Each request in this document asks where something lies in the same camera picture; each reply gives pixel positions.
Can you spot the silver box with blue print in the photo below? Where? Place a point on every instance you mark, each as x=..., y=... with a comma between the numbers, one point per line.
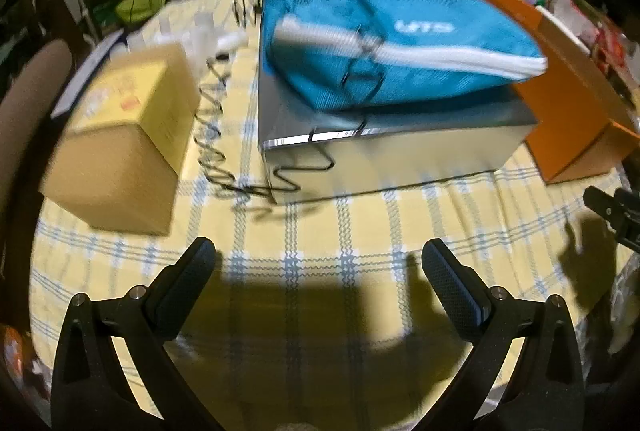
x=400, y=153

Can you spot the pile of white plastic connectors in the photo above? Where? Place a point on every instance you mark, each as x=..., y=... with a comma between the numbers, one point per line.
x=200, y=41

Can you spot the orange cardboard box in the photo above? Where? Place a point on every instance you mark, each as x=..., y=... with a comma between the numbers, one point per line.
x=570, y=111

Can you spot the white booklet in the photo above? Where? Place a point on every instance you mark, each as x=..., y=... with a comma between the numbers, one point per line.
x=87, y=66

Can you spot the blue zip pouch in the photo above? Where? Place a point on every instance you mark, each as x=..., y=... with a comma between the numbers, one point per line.
x=400, y=56

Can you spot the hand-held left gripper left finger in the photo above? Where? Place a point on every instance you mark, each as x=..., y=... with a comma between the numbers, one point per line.
x=184, y=293

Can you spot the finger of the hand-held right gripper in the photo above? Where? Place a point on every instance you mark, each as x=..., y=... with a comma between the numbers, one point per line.
x=612, y=208

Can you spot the yellow cardboard box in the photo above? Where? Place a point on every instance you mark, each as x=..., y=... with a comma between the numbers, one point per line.
x=115, y=161

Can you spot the brown chair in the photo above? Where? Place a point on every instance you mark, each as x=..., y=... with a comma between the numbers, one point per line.
x=30, y=101

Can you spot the green bag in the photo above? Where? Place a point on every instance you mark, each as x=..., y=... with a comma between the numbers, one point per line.
x=142, y=6

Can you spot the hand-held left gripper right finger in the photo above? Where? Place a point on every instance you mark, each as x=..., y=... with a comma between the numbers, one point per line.
x=451, y=293

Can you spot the yellow checked tablecloth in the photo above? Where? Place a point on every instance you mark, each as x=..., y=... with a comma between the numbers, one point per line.
x=350, y=231

